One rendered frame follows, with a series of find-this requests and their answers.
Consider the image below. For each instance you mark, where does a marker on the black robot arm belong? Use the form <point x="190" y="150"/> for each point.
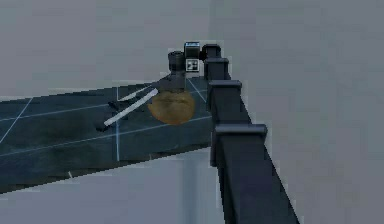
<point x="245" y="156"/>

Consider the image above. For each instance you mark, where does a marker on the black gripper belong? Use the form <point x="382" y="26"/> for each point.
<point x="176" y="71"/>

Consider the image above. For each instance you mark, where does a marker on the dark tiled kitchen counter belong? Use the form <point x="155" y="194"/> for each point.
<point x="66" y="133"/>

